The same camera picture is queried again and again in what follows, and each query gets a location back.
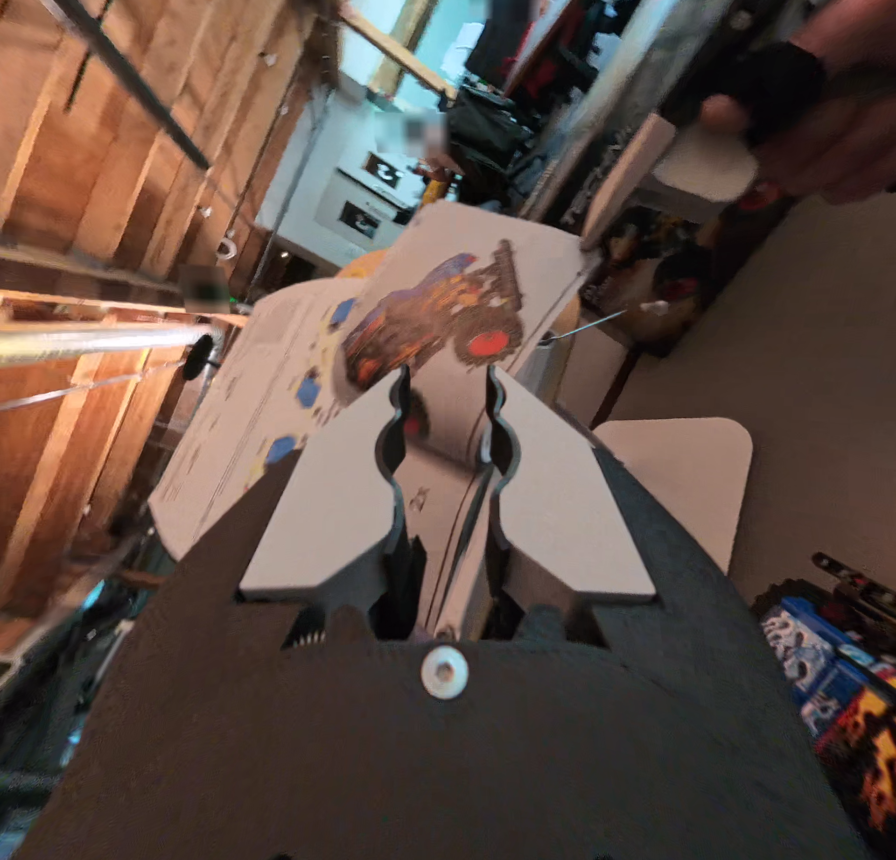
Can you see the instruction booklet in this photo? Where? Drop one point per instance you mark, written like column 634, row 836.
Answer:
column 448, row 258

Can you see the white book stand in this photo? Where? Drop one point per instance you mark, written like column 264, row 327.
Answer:
column 686, row 482

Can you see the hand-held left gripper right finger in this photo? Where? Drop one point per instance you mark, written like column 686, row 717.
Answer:
column 567, row 524

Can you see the silver metal pipe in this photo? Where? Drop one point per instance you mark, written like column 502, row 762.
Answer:
column 105, row 342

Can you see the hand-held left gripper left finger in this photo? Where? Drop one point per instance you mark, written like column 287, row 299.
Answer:
column 322, row 524

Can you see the brick-built monster truck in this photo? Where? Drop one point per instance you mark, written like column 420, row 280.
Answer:
column 840, row 678

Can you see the grey desk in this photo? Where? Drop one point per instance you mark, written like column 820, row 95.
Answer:
column 805, row 384

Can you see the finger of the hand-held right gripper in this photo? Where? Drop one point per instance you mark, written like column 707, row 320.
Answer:
column 626, row 174
column 644, row 54

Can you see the person's right hand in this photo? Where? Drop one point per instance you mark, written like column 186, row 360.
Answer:
column 854, row 117

